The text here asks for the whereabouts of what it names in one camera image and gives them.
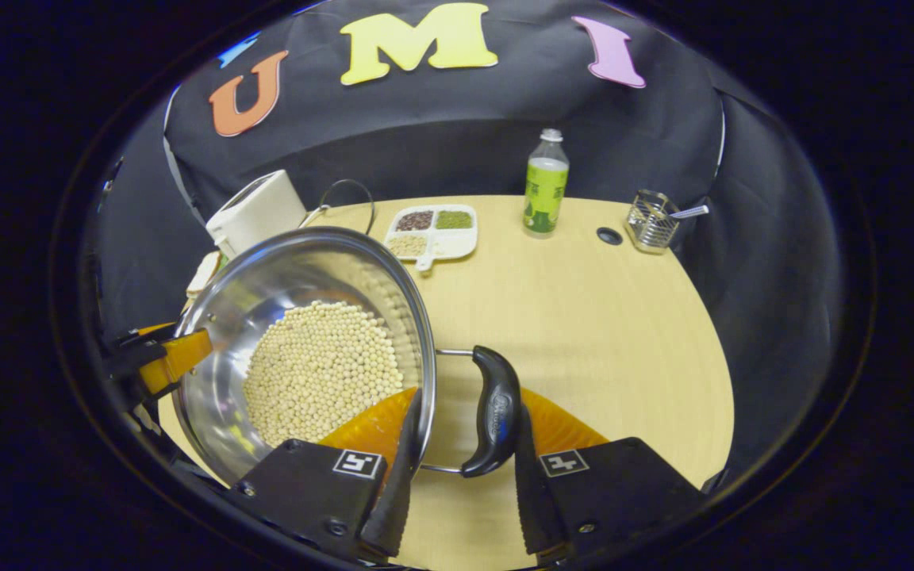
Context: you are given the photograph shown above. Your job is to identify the stainless steel pot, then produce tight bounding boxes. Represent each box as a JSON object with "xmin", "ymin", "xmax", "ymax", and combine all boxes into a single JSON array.
[{"xmin": 171, "ymin": 226, "xmax": 523, "ymax": 486}]

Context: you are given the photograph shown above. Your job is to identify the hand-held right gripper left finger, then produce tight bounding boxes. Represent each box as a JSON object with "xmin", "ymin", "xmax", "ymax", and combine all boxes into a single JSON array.
[{"xmin": 227, "ymin": 389, "xmax": 424, "ymax": 560}]

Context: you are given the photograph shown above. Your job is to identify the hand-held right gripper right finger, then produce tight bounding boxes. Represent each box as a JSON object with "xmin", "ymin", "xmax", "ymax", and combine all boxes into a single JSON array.
[{"xmin": 514, "ymin": 389, "xmax": 708, "ymax": 565}]

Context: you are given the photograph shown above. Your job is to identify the small plate with bread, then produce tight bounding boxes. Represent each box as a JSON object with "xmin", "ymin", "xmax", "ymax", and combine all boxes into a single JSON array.
[{"xmin": 186, "ymin": 251, "xmax": 225, "ymax": 298}]

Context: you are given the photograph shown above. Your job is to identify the metal wire utensil holder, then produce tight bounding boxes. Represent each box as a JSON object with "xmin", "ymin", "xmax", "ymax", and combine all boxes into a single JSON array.
[{"xmin": 626, "ymin": 190, "xmax": 680, "ymax": 255}]

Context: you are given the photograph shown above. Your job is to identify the green label drink bottle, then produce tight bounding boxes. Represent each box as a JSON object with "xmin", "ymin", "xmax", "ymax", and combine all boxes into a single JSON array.
[{"xmin": 523, "ymin": 128, "xmax": 570, "ymax": 239}]

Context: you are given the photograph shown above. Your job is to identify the black toaster cable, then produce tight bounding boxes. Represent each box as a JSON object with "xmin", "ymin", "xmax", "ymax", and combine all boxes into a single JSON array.
[{"xmin": 302, "ymin": 179, "xmax": 377, "ymax": 236}]

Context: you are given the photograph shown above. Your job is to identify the white divided bean tray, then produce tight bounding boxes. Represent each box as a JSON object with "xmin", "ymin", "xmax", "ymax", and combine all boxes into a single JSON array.
[{"xmin": 383, "ymin": 204, "xmax": 479, "ymax": 273}]

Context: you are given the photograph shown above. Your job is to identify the black backdrop cloth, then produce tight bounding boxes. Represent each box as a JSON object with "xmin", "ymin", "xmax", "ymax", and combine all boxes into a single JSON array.
[{"xmin": 88, "ymin": 0, "xmax": 847, "ymax": 477}]

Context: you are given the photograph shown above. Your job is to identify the white toaster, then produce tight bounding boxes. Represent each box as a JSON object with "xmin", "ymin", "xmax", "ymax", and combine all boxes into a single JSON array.
[{"xmin": 205, "ymin": 170, "xmax": 309, "ymax": 259}]

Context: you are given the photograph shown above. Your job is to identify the pile of soybeans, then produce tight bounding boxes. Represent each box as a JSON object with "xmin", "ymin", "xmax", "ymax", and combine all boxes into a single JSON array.
[{"xmin": 243, "ymin": 300, "xmax": 406, "ymax": 446}]

